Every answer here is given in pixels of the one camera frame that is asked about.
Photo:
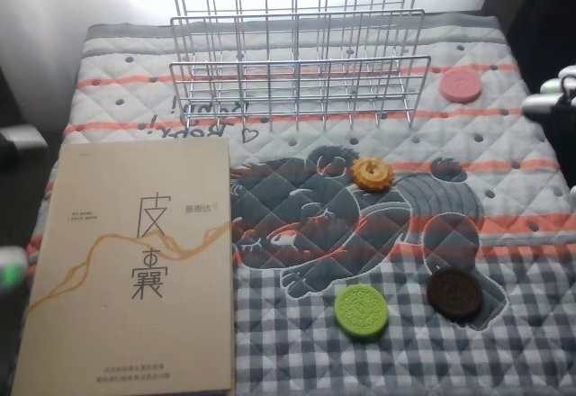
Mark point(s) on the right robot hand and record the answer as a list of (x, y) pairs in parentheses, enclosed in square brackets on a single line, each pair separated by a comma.
[(537, 104)]

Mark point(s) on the pink toy sandwich cookie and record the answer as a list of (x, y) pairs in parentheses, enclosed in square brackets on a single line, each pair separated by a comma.
[(460, 85)]

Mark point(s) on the grey quilt with bear print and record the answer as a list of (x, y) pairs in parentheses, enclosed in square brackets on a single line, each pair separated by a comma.
[(405, 216)]

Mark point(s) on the yellow toy flower cookie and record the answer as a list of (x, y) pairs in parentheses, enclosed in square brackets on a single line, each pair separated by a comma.
[(371, 175)]

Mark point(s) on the brown toy sandwich cookie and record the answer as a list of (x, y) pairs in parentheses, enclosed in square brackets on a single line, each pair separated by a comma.
[(454, 294)]

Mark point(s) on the green toy sandwich cookie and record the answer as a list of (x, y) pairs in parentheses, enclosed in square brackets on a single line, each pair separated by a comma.
[(361, 310)]

